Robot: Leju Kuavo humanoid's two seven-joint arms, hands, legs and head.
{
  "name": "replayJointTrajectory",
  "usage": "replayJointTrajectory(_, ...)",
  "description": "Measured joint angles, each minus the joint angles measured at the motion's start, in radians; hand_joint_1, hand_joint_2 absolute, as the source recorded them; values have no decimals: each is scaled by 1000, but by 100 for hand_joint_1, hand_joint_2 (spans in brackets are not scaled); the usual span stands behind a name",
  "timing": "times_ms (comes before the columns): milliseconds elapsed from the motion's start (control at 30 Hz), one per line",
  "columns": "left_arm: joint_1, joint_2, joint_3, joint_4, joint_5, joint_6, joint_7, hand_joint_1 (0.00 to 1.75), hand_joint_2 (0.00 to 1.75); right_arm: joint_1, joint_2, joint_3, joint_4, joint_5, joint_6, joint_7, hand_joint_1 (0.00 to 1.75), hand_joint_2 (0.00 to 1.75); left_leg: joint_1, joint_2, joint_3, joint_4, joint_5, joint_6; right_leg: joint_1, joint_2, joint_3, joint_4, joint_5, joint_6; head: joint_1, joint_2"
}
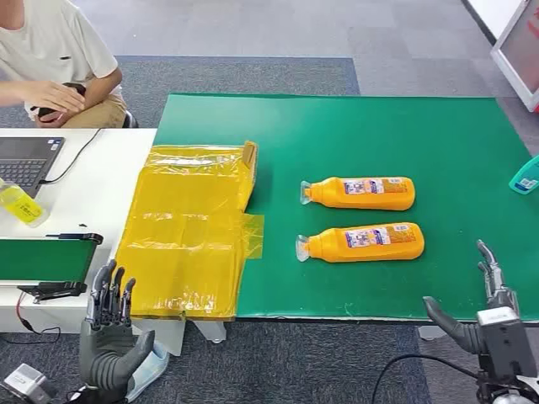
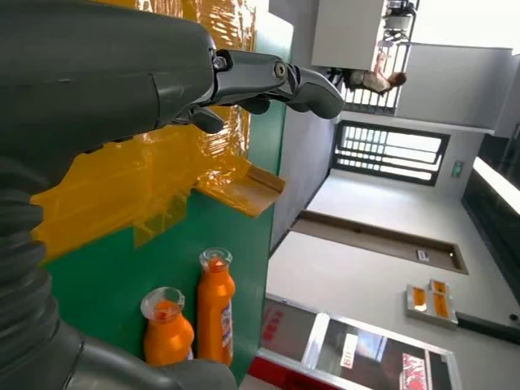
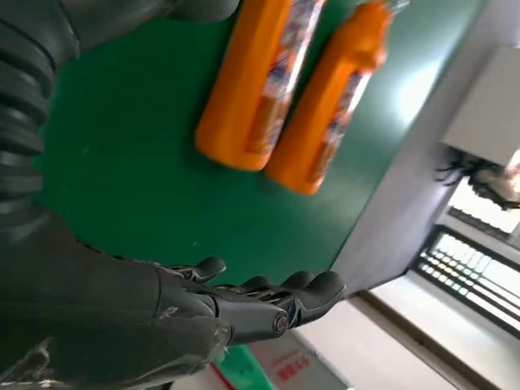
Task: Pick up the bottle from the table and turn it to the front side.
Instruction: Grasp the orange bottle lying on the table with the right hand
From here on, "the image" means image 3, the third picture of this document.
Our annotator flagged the white framed sign board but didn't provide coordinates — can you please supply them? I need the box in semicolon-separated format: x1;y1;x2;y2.
248;332;350;390

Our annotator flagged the white cabinet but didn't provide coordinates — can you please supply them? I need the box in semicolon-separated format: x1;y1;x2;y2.
442;45;520;168

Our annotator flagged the black cable bundle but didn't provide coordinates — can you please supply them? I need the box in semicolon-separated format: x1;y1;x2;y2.
435;148;520;212

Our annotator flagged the black framed window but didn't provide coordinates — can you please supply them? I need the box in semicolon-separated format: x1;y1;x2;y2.
412;224;520;341

